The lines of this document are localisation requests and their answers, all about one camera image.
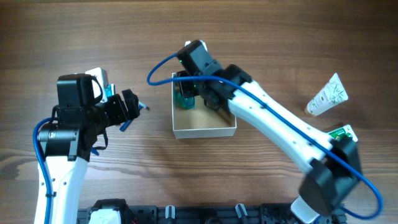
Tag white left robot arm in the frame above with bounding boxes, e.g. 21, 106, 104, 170
32, 73, 140, 223

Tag green soap box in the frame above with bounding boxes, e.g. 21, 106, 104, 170
328, 124, 358, 142

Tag white cardboard box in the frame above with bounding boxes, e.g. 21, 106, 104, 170
172, 83, 237, 139

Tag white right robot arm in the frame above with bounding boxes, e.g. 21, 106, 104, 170
176, 40, 362, 223

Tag white lotion tube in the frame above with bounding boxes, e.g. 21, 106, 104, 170
305, 73, 348, 116

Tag blue mouthwash bottle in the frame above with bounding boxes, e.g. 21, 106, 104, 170
174, 90, 195, 110

